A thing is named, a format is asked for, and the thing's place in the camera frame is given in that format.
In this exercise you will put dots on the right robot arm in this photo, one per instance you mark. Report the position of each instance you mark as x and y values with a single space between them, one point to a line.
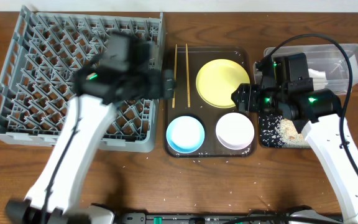
286 89

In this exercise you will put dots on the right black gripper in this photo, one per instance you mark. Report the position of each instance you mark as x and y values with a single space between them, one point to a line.
248 98

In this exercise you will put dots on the black rectangular tray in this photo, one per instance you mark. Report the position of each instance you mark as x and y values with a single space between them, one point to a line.
266 133

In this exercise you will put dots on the pile of rice and nuts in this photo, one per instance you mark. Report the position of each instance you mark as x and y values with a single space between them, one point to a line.
286 133

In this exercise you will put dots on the white paper napkin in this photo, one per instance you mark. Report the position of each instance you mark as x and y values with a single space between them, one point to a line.
319 79

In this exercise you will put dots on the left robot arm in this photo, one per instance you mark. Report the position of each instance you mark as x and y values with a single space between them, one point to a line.
55 196

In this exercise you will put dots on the pale pink bowl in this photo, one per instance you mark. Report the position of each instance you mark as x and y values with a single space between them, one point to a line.
235 131

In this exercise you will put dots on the yellow round plate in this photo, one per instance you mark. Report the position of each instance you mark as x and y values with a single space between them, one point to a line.
218 79

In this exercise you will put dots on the dark brown serving tray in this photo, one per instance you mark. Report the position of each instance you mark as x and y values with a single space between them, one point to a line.
199 109

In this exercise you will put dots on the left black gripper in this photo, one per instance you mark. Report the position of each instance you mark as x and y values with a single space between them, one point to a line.
168 88

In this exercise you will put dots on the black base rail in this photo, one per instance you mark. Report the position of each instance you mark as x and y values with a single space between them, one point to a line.
197 218

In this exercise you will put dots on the grey plastic dish rack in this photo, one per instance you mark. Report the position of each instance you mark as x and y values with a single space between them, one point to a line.
44 52

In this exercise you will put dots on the wooden chopstick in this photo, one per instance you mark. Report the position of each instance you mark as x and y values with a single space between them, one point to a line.
187 77
175 75

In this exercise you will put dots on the clear plastic waste bin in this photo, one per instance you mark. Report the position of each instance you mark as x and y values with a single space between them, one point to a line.
327 58

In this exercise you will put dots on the light blue bowl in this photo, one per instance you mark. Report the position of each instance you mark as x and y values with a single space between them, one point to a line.
185 134

